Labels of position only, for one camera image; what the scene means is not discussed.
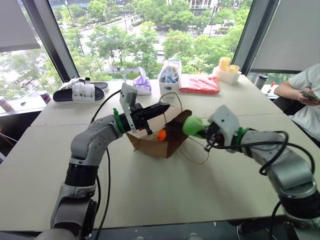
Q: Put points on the brown paper bag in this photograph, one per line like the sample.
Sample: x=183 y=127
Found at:
x=155 y=147

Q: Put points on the pink and white can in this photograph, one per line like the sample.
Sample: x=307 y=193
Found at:
x=5 y=104
x=45 y=98

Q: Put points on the grey thermos cup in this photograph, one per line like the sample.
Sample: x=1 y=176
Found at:
x=261 y=81

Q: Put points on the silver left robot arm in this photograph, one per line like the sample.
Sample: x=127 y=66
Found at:
x=97 y=135

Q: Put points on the person's hand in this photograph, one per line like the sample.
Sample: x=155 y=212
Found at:
x=303 y=97

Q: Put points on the red plastic package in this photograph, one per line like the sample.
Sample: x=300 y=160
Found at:
x=200 y=85

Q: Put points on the grey roller blind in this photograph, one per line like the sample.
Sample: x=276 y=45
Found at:
x=290 y=35
x=15 y=25

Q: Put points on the white plastic tray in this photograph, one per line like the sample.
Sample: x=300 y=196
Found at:
x=225 y=76

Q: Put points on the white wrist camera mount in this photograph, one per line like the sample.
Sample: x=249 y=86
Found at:
x=225 y=120
x=127 y=96

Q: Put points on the tall yellow cup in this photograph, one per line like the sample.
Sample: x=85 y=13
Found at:
x=224 y=63

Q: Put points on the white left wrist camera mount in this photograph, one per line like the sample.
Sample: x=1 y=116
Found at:
x=127 y=96

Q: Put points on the short yellow cup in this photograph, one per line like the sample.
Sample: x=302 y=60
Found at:
x=233 y=69

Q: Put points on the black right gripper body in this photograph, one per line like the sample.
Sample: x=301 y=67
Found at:
x=213 y=135

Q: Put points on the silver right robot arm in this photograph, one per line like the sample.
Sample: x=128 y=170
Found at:
x=282 y=162

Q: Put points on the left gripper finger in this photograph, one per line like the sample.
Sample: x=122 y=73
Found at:
x=160 y=107
x=156 y=114

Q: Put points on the orange plush toy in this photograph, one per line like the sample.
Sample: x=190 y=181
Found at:
x=162 y=135

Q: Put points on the white storage bin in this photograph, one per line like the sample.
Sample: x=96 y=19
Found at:
x=170 y=87

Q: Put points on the green wrist clamp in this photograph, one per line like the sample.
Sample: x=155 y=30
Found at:
x=118 y=122
x=242 y=133

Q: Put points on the smartphone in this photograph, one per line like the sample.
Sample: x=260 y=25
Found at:
x=312 y=96

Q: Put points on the purple and white pouch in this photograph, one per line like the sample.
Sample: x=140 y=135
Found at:
x=142 y=85

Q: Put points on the person's bare forearm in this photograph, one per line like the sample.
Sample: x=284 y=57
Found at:
x=285 y=90

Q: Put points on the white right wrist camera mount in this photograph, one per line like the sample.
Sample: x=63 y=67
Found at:
x=225 y=120

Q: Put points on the seated person in white shirt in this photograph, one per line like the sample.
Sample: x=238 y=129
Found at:
x=310 y=117

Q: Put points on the green left wrist clamp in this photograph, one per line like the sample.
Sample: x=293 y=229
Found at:
x=118 y=122

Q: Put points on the green right wrist clamp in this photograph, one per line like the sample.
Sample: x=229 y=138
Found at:
x=242 y=133

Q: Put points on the green plush toy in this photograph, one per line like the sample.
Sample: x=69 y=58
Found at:
x=191 y=125

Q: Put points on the clear bag with blue items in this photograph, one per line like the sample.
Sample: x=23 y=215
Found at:
x=170 y=72

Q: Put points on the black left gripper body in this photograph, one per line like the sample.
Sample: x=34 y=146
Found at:
x=139 y=117

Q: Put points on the dark window frame post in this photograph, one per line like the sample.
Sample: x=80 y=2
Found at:
x=255 y=25
x=50 y=37

